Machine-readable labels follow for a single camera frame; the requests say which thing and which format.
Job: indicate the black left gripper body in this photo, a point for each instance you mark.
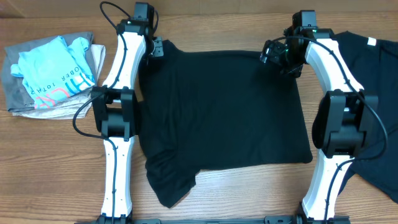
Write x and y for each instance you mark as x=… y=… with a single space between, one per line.
x=158 y=50

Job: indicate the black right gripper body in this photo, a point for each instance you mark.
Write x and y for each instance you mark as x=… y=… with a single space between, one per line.
x=290 y=61

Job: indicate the black t-shirt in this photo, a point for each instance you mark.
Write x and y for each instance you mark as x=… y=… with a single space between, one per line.
x=215 y=110

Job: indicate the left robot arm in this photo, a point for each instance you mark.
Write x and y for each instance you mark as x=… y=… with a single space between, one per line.
x=117 y=114

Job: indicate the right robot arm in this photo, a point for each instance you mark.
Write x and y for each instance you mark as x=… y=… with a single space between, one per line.
x=342 y=125

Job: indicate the light blue printed t-shirt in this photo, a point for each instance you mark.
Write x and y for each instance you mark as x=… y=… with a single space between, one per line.
x=55 y=71

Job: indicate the beige folded shirt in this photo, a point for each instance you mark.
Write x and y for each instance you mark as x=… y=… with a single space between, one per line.
x=67 y=108

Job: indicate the grey folded shirt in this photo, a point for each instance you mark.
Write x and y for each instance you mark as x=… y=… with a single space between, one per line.
x=17 y=97

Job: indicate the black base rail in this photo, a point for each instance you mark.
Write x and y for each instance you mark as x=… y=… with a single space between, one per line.
x=211 y=221

